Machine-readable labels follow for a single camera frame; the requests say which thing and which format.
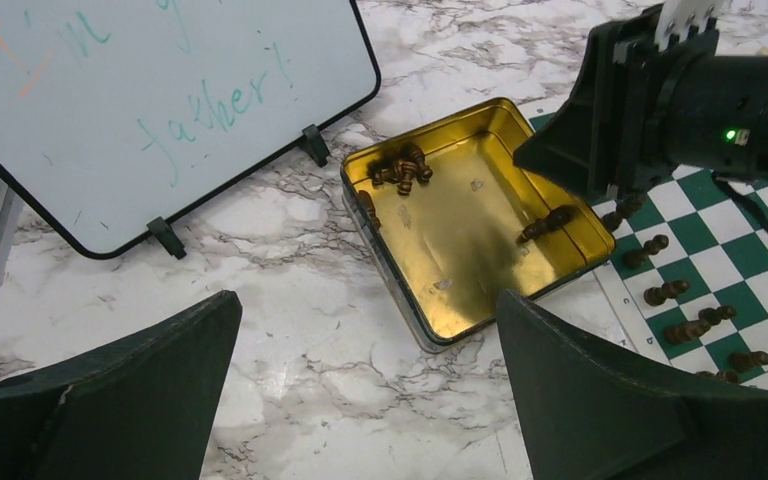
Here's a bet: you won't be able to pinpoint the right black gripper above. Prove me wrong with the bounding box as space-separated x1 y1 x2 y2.
513 3 768 199

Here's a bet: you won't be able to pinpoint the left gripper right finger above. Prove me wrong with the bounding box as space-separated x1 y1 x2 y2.
496 290 768 479

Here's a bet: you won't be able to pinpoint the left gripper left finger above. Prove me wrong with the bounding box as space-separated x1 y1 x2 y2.
0 290 243 479

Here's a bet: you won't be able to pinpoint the tin with dark pieces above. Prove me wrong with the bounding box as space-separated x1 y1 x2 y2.
340 97 616 353

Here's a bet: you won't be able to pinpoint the dark knight chess piece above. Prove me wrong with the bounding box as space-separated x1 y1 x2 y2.
663 320 712 346

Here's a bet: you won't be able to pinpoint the green white chess board mat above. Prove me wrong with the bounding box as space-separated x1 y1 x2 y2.
529 112 768 395

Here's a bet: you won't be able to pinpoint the dark pieces in tin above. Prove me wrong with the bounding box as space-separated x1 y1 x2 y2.
348 135 585 249

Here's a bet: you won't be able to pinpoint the small whiteboard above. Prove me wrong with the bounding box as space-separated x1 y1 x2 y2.
0 1 382 259

